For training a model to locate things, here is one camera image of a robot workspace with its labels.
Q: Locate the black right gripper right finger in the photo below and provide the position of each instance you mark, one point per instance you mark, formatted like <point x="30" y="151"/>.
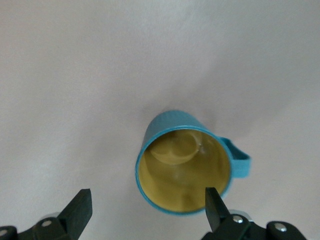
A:
<point x="217" y="212"/>

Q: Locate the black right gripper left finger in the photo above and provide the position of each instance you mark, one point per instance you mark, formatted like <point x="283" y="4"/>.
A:
<point x="75" y="215"/>

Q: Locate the teal cup with yellow inside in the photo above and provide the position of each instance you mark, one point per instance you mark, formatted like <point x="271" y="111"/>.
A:
<point x="175" y="125"/>

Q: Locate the table cover sheet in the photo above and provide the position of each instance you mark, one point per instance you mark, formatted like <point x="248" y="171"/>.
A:
<point x="75" y="75"/>

